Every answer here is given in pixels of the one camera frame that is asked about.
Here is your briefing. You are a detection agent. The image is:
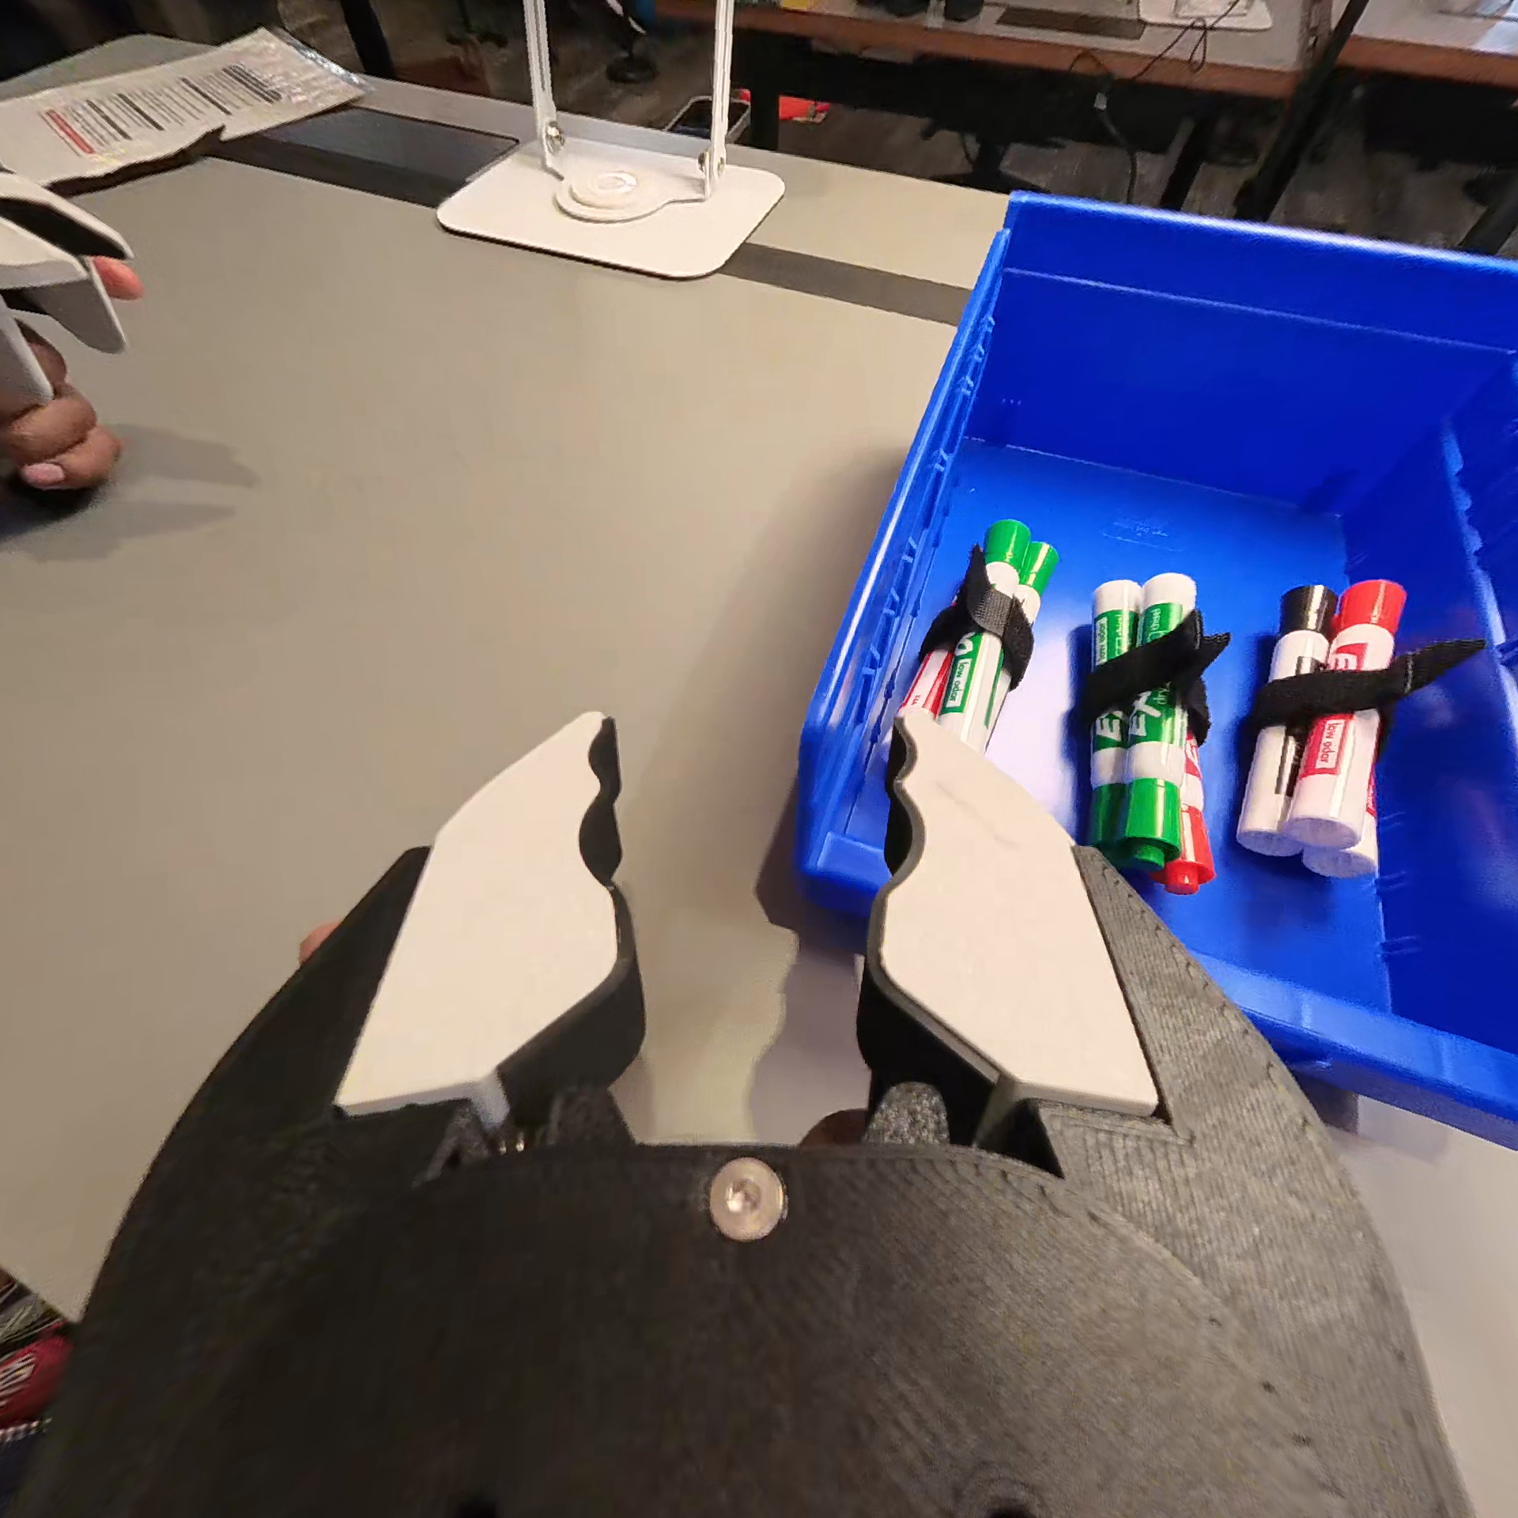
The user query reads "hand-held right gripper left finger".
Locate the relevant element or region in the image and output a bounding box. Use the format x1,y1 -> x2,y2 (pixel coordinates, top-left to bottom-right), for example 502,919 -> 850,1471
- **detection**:
338,712 -> 647,1139

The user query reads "person's left hand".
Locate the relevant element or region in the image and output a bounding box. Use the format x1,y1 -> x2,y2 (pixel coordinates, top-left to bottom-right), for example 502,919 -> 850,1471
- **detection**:
0,357 -> 126,491

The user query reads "wide black velcro strap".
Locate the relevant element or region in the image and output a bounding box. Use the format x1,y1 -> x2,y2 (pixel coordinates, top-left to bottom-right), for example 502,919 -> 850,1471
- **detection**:
1250,634 -> 1491,741

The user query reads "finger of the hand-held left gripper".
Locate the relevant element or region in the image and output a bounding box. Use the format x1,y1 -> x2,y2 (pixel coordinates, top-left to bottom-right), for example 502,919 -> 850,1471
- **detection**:
0,257 -> 133,409
0,171 -> 137,267

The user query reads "printed paper sheet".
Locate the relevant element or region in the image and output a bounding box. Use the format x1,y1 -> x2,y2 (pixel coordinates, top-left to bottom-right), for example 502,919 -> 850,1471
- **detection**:
0,29 -> 370,191

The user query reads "white stand base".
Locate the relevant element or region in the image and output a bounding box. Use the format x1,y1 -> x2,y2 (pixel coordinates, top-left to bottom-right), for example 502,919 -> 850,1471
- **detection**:
438,130 -> 787,281

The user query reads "blue plastic bin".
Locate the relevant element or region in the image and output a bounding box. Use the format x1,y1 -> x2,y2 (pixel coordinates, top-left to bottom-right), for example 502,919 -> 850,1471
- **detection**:
799,191 -> 1518,1127

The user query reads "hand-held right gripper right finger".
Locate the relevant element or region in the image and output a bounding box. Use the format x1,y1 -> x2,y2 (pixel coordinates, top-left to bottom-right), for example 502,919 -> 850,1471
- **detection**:
855,720 -> 1164,1151

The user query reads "white stand pole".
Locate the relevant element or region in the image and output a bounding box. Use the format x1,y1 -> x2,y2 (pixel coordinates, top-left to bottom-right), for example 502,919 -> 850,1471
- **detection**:
701,0 -> 750,187
524,0 -> 572,171

